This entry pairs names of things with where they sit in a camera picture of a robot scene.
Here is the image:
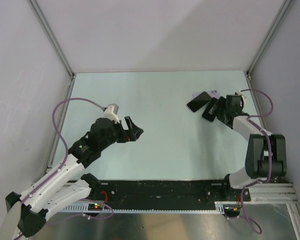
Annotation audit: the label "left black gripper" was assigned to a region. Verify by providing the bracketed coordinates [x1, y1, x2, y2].
[99, 116, 143, 150]

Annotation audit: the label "black screen phone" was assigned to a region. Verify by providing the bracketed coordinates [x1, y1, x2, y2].
[186, 91, 211, 113]
[202, 97, 218, 122]

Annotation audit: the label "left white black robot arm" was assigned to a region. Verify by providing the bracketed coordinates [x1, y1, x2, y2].
[5, 116, 144, 238]

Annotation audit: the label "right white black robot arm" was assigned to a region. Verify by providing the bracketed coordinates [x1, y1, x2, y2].
[213, 94, 287, 201]

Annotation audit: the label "purple phone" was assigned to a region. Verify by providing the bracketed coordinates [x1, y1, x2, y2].
[192, 90, 221, 99]

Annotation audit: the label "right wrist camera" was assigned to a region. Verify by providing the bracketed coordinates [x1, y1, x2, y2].
[235, 89, 248, 108]

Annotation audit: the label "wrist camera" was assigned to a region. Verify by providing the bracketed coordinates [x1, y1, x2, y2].
[103, 103, 120, 123]
[235, 89, 248, 108]

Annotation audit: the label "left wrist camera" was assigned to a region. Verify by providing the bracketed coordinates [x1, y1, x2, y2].
[103, 103, 120, 123]

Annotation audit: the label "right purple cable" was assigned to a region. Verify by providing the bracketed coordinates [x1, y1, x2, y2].
[239, 88, 275, 186]

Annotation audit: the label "purple cable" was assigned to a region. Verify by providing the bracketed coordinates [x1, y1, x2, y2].
[239, 88, 275, 186]
[17, 97, 108, 201]

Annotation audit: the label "right aluminium frame post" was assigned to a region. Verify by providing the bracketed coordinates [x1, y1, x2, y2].
[245, 0, 295, 79]

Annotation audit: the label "aluminium frame post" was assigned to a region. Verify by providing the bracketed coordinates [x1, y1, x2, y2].
[245, 0, 295, 79]
[27, 0, 75, 80]

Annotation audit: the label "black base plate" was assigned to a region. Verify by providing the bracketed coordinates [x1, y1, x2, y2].
[88, 179, 251, 211]

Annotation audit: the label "white slotted cable duct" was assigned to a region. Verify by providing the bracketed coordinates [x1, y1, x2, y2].
[57, 201, 227, 215]

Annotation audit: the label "aluminium front rail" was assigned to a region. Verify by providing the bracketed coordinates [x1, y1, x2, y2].
[249, 183, 299, 204]

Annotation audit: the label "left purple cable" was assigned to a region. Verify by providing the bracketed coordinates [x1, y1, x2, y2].
[17, 97, 108, 201]

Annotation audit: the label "left aluminium frame post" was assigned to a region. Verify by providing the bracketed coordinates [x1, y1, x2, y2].
[27, 0, 75, 80]

